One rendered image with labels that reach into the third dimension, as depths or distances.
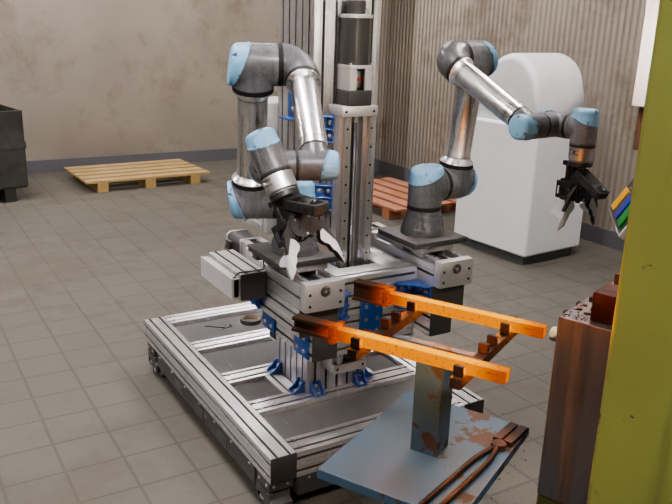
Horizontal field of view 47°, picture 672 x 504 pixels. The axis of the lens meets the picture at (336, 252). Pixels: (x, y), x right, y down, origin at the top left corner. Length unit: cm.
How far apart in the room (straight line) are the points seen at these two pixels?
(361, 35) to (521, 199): 281
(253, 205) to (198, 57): 602
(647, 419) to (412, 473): 45
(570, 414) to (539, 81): 347
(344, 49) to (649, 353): 146
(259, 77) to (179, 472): 140
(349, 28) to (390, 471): 141
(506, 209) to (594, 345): 351
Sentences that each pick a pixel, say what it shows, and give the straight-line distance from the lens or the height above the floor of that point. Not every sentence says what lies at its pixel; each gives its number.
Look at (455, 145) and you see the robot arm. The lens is 267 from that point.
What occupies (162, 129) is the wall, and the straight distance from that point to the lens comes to 821.
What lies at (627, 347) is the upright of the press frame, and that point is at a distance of 141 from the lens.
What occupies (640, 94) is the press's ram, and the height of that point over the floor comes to 139.
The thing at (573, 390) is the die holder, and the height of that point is 76.
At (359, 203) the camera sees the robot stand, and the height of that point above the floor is 93.
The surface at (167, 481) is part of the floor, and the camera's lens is 278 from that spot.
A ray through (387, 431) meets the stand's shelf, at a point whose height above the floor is 67.
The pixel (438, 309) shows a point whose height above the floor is 93.
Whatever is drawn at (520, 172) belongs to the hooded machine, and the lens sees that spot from 508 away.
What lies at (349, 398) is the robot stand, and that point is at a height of 21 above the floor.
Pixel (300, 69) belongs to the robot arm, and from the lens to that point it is 211.
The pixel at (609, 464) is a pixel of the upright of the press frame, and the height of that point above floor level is 77.
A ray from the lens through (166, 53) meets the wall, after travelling 816.
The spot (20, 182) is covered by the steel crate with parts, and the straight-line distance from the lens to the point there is 679.
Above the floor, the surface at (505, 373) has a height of 94.
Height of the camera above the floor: 152
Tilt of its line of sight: 17 degrees down
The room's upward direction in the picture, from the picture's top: 2 degrees clockwise
